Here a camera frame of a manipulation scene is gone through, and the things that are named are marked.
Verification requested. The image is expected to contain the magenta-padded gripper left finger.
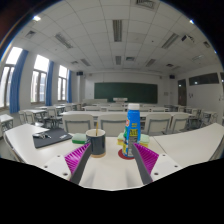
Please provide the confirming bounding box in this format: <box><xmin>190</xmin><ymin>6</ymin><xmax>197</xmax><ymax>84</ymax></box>
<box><xmin>43</xmin><ymin>142</ymin><xmax>93</xmax><ymax>185</ymax></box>

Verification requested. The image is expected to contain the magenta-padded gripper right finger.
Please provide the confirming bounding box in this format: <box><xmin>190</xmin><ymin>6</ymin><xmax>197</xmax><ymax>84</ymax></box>
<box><xmin>131</xmin><ymin>142</ymin><xmax>184</xmax><ymax>186</ymax></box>

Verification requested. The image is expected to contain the blue bottle with white cap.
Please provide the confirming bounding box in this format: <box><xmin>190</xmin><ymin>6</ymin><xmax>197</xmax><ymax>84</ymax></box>
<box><xmin>122</xmin><ymin>103</ymin><xmax>142</xmax><ymax>158</ymax></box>

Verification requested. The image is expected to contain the dark blue mug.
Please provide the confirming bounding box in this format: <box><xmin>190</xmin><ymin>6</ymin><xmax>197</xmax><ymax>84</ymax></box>
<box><xmin>85</xmin><ymin>128</ymin><xmax>107</xmax><ymax>158</ymax></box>

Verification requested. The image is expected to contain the flat round red coaster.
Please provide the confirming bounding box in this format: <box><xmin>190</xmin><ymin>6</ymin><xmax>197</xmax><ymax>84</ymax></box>
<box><xmin>117</xmin><ymin>148</ymin><xmax>136</xmax><ymax>161</ymax></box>

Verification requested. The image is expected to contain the dark grey closed laptop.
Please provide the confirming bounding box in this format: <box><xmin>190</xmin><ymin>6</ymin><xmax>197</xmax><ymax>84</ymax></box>
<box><xmin>32</xmin><ymin>128</ymin><xmax>73</xmax><ymax>149</ymax></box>

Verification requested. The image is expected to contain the group of classroom chairs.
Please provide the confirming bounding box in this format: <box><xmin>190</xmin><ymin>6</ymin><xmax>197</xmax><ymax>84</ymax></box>
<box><xmin>18</xmin><ymin>103</ymin><xmax>219</xmax><ymax>138</ymax></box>

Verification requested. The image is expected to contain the bunch of keys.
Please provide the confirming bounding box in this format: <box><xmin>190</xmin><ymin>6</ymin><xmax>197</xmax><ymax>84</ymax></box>
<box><xmin>33</xmin><ymin>131</ymin><xmax>52</xmax><ymax>140</ymax></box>

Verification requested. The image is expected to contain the white empty desk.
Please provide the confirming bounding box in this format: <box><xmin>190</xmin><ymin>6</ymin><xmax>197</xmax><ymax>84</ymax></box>
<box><xmin>153</xmin><ymin>123</ymin><xmax>224</xmax><ymax>168</ymax></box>

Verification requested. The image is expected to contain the group of white classroom desks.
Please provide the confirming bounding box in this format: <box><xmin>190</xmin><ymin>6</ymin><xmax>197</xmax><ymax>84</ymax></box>
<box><xmin>0</xmin><ymin>101</ymin><xmax>224</xmax><ymax>131</ymax></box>

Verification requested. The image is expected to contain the dark green chalkboard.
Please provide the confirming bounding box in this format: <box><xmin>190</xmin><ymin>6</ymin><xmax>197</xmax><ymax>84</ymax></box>
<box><xmin>93</xmin><ymin>82</ymin><xmax>159</xmax><ymax>104</ymax></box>

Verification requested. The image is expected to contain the dark classroom door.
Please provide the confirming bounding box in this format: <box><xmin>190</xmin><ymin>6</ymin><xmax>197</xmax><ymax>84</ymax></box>
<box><xmin>177</xmin><ymin>78</ymin><xmax>188</xmax><ymax>107</ymax></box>

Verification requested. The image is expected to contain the row of windows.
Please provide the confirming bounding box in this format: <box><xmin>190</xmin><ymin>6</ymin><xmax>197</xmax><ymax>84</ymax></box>
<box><xmin>0</xmin><ymin>46</ymin><xmax>69</xmax><ymax>108</ymax></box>

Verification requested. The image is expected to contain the group of blue curtains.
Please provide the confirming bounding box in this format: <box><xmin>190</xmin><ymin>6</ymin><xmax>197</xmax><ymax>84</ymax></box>
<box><xmin>9</xmin><ymin>49</ymin><xmax>73</xmax><ymax>114</ymax></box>

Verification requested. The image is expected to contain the group of ceiling lights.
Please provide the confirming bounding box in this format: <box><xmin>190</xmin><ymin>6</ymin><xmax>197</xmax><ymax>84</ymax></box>
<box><xmin>24</xmin><ymin>0</ymin><xmax>214</xmax><ymax>68</ymax></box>

